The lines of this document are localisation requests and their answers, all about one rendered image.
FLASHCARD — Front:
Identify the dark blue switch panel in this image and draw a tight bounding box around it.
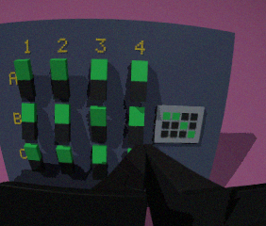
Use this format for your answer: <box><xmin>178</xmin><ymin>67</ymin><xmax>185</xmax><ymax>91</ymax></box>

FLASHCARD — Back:
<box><xmin>0</xmin><ymin>18</ymin><xmax>236</xmax><ymax>188</ymax></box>

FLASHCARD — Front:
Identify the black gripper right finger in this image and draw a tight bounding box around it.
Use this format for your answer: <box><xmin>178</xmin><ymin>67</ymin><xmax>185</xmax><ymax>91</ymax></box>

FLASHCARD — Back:
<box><xmin>143</xmin><ymin>144</ymin><xmax>266</xmax><ymax>226</ymax></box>

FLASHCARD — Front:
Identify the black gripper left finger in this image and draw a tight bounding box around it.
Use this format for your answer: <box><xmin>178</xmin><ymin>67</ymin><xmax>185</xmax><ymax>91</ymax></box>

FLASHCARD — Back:
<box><xmin>0</xmin><ymin>144</ymin><xmax>148</xmax><ymax>226</ymax></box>

